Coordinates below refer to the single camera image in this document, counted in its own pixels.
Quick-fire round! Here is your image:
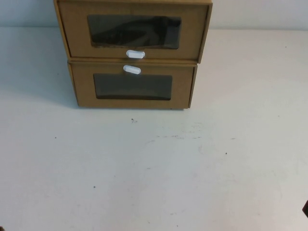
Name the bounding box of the cardboard drawer with window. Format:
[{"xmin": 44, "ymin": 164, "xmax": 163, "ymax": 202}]
[
  {"xmin": 71, "ymin": 64, "xmax": 195, "ymax": 108},
  {"xmin": 58, "ymin": 0, "xmax": 209, "ymax": 61}
]

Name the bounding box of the white plastic drawer handle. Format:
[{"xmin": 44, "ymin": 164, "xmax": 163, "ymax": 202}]
[
  {"xmin": 125, "ymin": 49, "xmax": 146, "ymax": 59},
  {"xmin": 122, "ymin": 64, "xmax": 142, "ymax": 76}
]

